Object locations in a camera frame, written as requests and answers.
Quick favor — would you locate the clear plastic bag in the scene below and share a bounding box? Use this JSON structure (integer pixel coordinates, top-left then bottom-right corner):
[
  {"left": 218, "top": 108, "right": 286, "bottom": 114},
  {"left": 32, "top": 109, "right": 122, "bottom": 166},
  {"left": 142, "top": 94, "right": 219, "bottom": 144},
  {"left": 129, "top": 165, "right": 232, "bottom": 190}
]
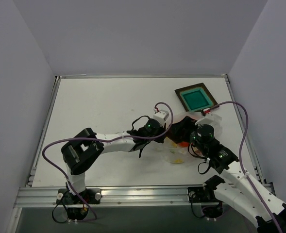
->
[{"left": 152, "top": 112, "right": 222, "bottom": 164}]

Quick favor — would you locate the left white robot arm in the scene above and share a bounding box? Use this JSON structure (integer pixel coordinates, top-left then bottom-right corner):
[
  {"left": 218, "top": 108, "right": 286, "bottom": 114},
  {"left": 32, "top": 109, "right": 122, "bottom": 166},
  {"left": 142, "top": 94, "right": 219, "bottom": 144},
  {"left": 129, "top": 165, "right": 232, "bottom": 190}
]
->
[{"left": 61, "top": 118, "right": 166, "bottom": 203}]

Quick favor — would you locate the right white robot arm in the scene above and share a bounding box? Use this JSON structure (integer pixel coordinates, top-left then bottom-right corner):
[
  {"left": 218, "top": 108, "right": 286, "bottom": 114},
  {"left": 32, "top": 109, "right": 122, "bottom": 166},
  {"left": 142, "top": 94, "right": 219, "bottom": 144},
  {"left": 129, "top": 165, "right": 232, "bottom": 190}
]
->
[{"left": 168, "top": 116, "right": 286, "bottom": 233}]

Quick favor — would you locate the teal rectangular tray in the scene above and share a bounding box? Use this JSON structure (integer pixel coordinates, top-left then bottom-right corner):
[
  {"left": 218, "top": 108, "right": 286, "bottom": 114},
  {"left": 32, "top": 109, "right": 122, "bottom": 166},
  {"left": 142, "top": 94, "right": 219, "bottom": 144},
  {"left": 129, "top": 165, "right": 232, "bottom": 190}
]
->
[{"left": 174, "top": 83, "right": 218, "bottom": 112}]

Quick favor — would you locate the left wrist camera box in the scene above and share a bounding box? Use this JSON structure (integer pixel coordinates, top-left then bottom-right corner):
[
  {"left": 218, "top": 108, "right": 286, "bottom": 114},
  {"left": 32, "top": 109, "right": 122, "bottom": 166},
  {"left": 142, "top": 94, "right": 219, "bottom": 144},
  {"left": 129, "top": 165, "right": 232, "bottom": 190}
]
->
[{"left": 153, "top": 110, "right": 169, "bottom": 126}]

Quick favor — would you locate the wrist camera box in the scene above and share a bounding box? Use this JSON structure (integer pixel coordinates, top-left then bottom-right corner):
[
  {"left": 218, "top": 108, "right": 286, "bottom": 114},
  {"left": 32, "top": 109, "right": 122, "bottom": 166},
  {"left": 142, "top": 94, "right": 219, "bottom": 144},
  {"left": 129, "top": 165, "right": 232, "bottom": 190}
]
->
[
  {"left": 153, "top": 110, "right": 169, "bottom": 126},
  {"left": 195, "top": 113, "right": 222, "bottom": 126}
]

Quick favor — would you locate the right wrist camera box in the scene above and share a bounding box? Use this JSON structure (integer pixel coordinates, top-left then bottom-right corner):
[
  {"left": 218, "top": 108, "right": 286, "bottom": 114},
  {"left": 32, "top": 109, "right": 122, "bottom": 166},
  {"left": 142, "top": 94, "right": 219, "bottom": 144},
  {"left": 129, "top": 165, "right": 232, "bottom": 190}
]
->
[{"left": 195, "top": 113, "right": 222, "bottom": 126}]

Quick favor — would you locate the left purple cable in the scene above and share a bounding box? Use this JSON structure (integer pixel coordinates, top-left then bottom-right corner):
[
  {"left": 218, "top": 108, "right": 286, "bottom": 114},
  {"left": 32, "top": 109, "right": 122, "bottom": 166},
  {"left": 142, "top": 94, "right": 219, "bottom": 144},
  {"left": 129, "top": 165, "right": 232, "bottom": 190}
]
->
[{"left": 42, "top": 102, "right": 174, "bottom": 223}]

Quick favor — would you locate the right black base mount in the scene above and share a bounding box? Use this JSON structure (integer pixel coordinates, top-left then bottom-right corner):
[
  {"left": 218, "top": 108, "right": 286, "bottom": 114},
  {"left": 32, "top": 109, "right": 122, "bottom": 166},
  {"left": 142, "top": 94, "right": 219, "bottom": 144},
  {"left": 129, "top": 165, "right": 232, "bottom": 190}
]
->
[{"left": 187, "top": 186, "right": 219, "bottom": 203}]

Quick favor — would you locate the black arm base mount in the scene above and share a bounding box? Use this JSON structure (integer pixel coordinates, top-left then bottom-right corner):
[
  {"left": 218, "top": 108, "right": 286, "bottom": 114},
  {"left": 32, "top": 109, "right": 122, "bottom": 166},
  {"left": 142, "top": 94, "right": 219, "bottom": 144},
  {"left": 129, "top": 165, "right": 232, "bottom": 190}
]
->
[{"left": 55, "top": 188, "right": 102, "bottom": 205}]

